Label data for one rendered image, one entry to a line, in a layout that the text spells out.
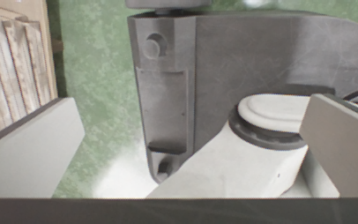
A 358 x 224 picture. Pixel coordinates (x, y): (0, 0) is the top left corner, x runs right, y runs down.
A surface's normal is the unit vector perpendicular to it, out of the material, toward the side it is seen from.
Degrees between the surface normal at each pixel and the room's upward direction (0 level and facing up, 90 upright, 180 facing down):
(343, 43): 0
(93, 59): 0
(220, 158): 90
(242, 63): 0
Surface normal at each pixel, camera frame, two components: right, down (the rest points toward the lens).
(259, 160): -0.03, -0.86
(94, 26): -0.22, 0.51
